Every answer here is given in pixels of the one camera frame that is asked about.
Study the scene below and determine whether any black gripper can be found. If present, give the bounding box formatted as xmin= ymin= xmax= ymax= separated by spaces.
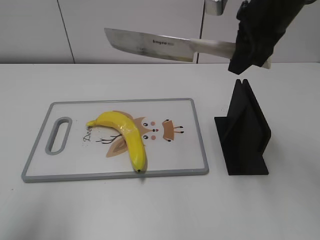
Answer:
xmin=228 ymin=0 xmax=307 ymax=75

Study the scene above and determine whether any white-handled kitchen knife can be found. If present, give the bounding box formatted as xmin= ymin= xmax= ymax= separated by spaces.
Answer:
xmin=104 ymin=28 xmax=271 ymax=75

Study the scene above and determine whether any yellow plastic banana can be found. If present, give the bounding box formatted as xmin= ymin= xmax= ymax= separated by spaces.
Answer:
xmin=86 ymin=111 xmax=147 ymax=173

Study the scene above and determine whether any silver metal object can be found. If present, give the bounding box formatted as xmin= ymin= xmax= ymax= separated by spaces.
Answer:
xmin=205 ymin=0 xmax=228 ymax=16

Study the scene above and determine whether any black knife stand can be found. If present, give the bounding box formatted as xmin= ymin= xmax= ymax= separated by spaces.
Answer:
xmin=214 ymin=79 xmax=271 ymax=176

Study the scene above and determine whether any white grey-rimmed cutting board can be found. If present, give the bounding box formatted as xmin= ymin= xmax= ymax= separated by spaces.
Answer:
xmin=21 ymin=98 xmax=209 ymax=183

